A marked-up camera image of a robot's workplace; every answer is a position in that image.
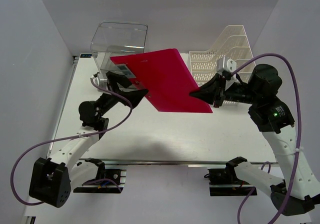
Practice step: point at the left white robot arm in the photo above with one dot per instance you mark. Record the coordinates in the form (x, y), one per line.
(55, 177)

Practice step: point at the white mesh file rack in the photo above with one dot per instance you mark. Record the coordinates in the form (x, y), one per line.
(232, 43)

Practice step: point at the clear acrylic drawer organizer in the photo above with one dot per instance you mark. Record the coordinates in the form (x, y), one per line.
(112, 39)

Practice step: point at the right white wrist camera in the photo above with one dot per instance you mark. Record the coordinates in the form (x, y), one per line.
(225, 66)

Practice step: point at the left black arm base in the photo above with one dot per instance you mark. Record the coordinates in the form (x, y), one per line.
(92, 175)

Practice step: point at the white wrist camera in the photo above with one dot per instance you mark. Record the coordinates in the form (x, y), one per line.
(225, 66)
(101, 81)

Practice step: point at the red plastic folder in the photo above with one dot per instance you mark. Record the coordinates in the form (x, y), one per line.
(166, 77)

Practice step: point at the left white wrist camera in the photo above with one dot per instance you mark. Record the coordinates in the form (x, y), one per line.
(101, 81)

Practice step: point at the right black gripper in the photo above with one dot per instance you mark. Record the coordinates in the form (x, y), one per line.
(210, 92)

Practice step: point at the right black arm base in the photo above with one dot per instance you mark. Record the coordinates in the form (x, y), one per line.
(224, 183)

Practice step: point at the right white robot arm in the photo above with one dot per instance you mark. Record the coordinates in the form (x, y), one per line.
(276, 124)

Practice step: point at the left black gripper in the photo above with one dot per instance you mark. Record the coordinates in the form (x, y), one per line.
(134, 97)

